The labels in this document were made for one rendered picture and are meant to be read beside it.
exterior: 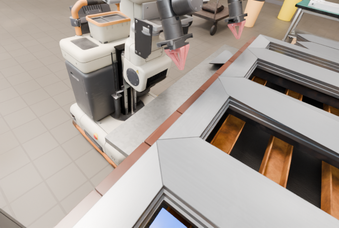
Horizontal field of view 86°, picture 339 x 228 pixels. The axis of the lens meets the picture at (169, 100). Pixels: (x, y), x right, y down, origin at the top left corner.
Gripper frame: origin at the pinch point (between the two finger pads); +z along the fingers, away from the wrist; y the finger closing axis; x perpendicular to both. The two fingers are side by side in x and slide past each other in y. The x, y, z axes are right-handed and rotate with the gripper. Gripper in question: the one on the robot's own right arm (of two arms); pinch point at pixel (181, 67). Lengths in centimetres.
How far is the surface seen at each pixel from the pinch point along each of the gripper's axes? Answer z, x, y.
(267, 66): 21, -6, 63
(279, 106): 25.4, -20.5, 27.5
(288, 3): 16, 95, 584
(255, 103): 21.9, -13.7, 21.6
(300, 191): 65, -29, 25
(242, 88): 18.5, -7.1, 27.1
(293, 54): 24, -12, 97
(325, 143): 33, -35, 20
